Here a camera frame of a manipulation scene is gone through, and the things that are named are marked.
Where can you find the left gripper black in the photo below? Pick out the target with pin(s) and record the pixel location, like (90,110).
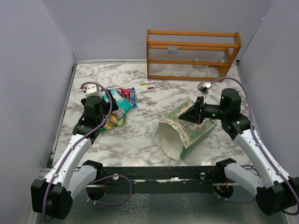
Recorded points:
(107,105)

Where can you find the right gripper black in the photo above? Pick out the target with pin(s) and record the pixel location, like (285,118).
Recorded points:
(194,115)

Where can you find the green yellow snack packet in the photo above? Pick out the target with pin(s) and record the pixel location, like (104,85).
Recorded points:
(113,121)

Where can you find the teal snack packet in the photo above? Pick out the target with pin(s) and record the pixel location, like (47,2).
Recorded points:
(123,104)

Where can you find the red snack packet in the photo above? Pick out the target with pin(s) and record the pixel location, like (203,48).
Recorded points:
(125,92)

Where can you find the green paper bag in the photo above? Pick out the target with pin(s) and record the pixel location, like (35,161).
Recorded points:
(178,139)

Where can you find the blue m&m snack packet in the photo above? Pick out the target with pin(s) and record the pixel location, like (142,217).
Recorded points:
(132,97)

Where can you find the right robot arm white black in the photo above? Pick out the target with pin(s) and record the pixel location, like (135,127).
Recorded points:
(274,189)

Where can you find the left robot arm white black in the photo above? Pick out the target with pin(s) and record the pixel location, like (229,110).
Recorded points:
(53,195)

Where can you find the green capped marker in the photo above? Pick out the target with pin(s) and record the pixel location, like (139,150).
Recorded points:
(147,83)

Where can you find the orange wooden rack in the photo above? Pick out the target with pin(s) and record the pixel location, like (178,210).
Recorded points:
(201,56)

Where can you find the small clear plastic cup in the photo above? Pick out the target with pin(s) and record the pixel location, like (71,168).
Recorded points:
(172,50)

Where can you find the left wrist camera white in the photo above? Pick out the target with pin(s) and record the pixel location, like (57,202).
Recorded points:
(91,90)

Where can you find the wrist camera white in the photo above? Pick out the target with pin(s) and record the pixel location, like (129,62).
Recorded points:
(204,87)
(91,90)

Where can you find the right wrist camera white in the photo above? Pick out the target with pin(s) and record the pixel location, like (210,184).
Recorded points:
(204,87)

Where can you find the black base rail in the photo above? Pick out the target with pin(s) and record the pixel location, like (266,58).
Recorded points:
(156,180)

